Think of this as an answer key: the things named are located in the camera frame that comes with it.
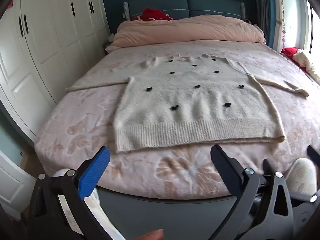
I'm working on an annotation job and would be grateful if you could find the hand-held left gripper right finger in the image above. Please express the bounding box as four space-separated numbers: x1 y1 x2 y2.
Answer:
210 144 295 240

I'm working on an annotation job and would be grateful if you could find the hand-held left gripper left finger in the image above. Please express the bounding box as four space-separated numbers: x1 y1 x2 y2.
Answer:
28 146 118 240

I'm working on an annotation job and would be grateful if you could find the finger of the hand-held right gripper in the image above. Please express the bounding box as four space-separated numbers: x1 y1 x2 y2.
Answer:
262 159 320 217
307 145 320 166

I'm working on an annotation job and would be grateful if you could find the cream sweater with black bows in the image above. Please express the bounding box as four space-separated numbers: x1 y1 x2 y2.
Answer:
65 54 310 153

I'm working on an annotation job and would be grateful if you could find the person's left hand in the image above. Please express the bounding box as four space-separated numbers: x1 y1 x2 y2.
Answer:
142 229 164 240

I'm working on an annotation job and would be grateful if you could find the person's right leg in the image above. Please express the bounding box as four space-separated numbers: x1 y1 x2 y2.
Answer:
285 157 318 198

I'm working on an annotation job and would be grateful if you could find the pink floral bedspread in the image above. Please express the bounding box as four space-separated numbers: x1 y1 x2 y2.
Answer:
34 40 320 200

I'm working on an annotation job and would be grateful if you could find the white panel door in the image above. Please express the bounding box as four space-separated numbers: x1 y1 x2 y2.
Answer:
0 150 38 220

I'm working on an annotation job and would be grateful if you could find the cream crumpled cloth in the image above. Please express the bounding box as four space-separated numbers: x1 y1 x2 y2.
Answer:
292 50 320 80

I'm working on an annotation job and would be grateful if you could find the small red fabric item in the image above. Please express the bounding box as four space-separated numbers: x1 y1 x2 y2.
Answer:
280 47 299 57

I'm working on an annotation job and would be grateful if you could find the bright window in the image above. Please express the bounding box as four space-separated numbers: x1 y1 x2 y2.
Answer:
309 4 320 55

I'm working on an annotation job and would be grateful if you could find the white wardrobe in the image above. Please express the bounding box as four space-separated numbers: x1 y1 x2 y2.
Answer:
0 0 110 140

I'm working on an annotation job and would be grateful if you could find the pink duvet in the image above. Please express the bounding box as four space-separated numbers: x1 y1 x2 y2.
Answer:
105 15 267 53

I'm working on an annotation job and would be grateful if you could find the white curtain with red trim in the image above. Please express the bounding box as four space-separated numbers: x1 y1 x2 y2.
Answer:
275 0 310 53

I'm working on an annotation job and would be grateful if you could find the blue padded headboard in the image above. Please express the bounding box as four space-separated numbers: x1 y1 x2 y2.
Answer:
125 0 247 22

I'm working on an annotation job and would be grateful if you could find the red cloth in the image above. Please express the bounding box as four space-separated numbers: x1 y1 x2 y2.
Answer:
131 7 173 22

